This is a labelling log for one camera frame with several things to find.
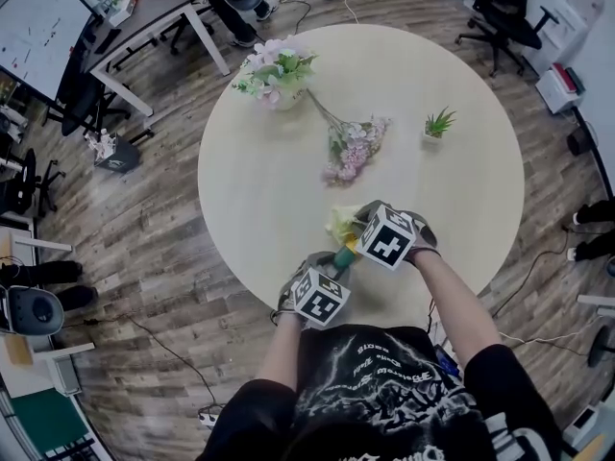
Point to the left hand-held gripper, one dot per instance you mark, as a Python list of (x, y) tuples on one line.
[(319, 298)]

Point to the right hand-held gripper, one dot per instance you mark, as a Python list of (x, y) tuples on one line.
[(386, 240)]

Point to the yellow handheld mini fan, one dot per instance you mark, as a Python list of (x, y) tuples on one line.
[(343, 256)]

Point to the yellow-green cleaning cloth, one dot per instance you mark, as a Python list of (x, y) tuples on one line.
[(342, 221)]

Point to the person's left forearm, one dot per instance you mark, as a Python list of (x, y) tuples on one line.
[(283, 348)]

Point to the person's right forearm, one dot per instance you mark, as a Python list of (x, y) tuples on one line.
[(451, 300)]

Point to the grey table with white legs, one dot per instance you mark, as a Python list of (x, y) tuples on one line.
[(144, 22)]

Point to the person's left hand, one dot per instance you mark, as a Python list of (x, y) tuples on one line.
[(286, 300)]

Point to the person's right hand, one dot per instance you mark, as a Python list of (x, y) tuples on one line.
[(425, 238)]

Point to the pink artificial flower bunch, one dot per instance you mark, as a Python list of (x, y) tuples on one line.
[(353, 147)]

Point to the person's black printed shirt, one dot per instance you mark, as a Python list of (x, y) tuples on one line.
[(384, 401)]

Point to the small potted green plant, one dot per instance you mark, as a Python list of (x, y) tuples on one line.
[(437, 128)]

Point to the dark blue waist device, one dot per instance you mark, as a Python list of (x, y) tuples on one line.
[(447, 360)]

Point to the white vase of flowers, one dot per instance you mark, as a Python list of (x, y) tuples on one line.
[(281, 75)]

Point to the black waste bin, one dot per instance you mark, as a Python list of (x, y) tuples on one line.
[(579, 142)]

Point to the white low box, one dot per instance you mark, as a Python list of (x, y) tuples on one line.
[(557, 96)]

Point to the red book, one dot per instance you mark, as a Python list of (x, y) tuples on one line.
[(559, 76)]

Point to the black round stand base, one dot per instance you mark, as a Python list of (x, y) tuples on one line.
[(599, 348)]

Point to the dark notebook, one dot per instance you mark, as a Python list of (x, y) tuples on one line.
[(575, 80)]

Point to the black office chair with headrest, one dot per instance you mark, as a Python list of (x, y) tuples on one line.
[(504, 12)]

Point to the white floor device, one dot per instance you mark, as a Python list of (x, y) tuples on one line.
[(581, 423)]

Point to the green panel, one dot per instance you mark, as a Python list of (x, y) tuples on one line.
[(48, 425)]

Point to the white water dispenser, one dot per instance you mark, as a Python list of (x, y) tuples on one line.
[(576, 7)]

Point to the black swivel chair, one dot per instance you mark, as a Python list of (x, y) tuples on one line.
[(81, 104), (24, 185)]

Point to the white and red box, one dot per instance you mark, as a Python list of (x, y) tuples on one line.
[(122, 7)]

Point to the rolling whiteboard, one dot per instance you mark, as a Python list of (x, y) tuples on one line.
[(38, 27)]

